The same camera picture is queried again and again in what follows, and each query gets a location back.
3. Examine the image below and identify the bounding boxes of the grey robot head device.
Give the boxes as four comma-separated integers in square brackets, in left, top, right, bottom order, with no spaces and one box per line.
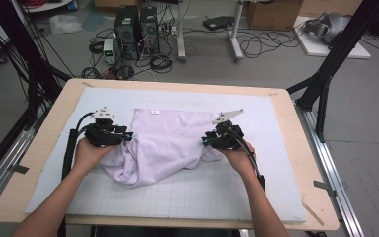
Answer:
[304,12,352,45]

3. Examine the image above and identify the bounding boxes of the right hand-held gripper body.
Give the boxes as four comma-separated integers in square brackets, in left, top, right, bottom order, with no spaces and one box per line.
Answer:
[212,109,245,151]

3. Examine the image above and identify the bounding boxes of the white foam mat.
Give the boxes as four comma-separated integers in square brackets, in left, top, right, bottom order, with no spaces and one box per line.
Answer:
[25,87,307,223]

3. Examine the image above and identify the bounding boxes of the slim black computer tower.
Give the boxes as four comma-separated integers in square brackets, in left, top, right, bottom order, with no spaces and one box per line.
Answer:
[139,6,161,55]

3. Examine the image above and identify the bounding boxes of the brown cardboard box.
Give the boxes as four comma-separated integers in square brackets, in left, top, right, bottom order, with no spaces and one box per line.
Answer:
[246,0,304,32]

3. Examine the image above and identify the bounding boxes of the black cable loops on floor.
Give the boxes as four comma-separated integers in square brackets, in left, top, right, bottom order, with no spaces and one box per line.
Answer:
[236,28,302,59]

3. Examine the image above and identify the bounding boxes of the black cable tangle near computers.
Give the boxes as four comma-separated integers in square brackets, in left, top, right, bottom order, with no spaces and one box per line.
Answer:
[80,28,175,82]

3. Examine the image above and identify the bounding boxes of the black tape piece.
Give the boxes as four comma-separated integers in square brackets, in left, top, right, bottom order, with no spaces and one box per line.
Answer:
[11,163,30,175]

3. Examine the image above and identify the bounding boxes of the white power supply unit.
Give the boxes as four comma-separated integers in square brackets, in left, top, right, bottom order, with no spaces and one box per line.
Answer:
[103,38,116,65]

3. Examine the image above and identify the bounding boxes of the clear plastic bag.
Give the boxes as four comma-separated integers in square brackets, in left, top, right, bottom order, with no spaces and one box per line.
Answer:
[48,14,83,36]

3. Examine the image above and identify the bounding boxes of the person's left hand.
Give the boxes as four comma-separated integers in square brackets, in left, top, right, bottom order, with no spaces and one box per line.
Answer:
[73,137,118,172]

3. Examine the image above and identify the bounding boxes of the flat black laptop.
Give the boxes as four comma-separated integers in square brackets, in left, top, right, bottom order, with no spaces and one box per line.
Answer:
[202,15,235,32]

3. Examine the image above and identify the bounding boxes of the grey tape piece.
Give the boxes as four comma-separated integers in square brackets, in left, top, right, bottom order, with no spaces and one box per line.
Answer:
[313,180,338,198]

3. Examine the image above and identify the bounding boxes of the left hand-held gripper black cable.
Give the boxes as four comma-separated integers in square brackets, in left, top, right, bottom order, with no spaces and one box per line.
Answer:
[58,112,96,237]

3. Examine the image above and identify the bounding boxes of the thin wooden stick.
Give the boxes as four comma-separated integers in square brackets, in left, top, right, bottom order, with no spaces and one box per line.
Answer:
[300,200,325,227]

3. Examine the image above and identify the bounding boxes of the aluminium rail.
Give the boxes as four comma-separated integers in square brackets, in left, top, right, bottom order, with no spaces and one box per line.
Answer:
[0,126,36,215]
[294,102,365,237]

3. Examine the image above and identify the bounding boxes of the right hand-held gripper black cable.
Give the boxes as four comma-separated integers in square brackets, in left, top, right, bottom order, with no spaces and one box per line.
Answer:
[230,126,266,194]

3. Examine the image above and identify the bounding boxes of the black metal frame stand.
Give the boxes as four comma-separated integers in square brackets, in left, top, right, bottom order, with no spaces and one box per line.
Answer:
[0,0,73,187]
[285,0,379,143]

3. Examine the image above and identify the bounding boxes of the hand-held gripper black cable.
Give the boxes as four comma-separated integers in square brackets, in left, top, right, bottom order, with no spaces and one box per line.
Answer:
[230,126,266,194]
[58,112,96,237]

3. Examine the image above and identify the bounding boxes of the person's right hand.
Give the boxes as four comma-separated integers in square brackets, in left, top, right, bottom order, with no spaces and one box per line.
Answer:
[217,140,256,176]

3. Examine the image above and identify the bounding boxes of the white desk leg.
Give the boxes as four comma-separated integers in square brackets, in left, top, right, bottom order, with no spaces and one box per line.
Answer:
[228,0,245,63]
[176,0,188,63]

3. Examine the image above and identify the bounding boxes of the pink towel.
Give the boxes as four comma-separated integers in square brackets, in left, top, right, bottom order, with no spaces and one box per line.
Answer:
[99,108,226,189]

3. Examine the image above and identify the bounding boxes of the white floor board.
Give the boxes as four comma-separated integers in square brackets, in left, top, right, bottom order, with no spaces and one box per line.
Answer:
[293,16,372,60]

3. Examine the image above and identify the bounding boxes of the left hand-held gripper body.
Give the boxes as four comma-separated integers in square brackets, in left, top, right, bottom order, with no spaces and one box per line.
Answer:
[83,107,127,148]

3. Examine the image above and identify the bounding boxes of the large black computer tower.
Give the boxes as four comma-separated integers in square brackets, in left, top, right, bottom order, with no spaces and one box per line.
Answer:
[113,5,141,61]

